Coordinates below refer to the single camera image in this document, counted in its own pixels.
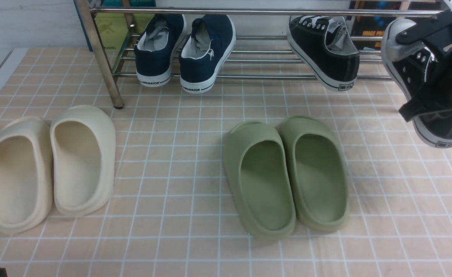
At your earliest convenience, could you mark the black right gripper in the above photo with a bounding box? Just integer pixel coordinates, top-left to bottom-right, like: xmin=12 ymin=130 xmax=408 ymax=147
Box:
xmin=395 ymin=10 xmax=452 ymax=122

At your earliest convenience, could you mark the black canvas sneaker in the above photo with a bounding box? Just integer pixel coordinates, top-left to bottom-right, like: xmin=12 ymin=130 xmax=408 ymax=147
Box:
xmin=381 ymin=19 xmax=452 ymax=149
xmin=286 ymin=15 xmax=360 ymax=92

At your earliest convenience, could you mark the silver metal shoe rack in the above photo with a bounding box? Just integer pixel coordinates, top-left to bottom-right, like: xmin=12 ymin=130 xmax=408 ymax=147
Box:
xmin=74 ymin=0 xmax=452 ymax=109

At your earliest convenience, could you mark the black book orange lettering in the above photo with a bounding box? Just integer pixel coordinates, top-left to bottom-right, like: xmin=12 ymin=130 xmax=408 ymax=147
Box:
xmin=347 ymin=0 xmax=443 ymax=50

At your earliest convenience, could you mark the right green foam slipper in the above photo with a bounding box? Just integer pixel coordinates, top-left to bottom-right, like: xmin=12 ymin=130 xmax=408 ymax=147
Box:
xmin=279 ymin=115 xmax=349 ymax=233

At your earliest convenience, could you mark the green foam slipper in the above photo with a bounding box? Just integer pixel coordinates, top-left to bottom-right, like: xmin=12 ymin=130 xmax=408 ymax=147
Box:
xmin=222 ymin=121 xmax=296 ymax=241
xmin=279 ymin=115 xmax=349 ymax=233

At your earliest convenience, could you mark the left green foam slipper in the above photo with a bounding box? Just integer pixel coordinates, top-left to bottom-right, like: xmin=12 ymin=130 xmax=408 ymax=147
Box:
xmin=222 ymin=121 xmax=296 ymax=241

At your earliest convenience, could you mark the right navy canvas sneaker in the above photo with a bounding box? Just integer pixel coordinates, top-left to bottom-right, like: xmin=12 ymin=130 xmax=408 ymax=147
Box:
xmin=179 ymin=14 xmax=236 ymax=93

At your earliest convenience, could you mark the navy canvas sneaker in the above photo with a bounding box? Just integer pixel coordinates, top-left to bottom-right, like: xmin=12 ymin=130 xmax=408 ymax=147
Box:
xmin=133 ymin=14 xmax=187 ymax=87
xmin=179 ymin=14 xmax=236 ymax=93

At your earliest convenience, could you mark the left navy canvas sneaker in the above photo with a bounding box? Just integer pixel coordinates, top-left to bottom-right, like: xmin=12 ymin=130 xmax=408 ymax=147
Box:
xmin=133 ymin=14 xmax=187 ymax=87

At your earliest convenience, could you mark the yellow-green box blue edge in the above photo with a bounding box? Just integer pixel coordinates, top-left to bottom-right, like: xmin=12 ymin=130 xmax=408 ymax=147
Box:
xmin=74 ymin=0 xmax=156 ymax=52

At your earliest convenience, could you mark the right cream foam slipper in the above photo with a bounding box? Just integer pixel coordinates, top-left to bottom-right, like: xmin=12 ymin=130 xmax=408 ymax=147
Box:
xmin=50 ymin=105 xmax=116 ymax=217

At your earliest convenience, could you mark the cream foam slipper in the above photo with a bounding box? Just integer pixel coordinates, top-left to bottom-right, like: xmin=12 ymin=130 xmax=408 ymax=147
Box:
xmin=50 ymin=105 xmax=116 ymax=217
xmin=0 ymin=116 xmax=54 ymax=235

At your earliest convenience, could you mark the left cream foam slipper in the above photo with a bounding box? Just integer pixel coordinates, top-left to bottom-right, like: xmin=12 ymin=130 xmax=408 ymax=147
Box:
xmin=0 ymin=116 xmax=54 ymax=235

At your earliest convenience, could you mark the dark object bottom corner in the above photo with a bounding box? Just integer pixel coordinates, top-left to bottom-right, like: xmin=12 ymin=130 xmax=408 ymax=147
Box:
xmin=0 ymin=268 xmax=8 ymax=277

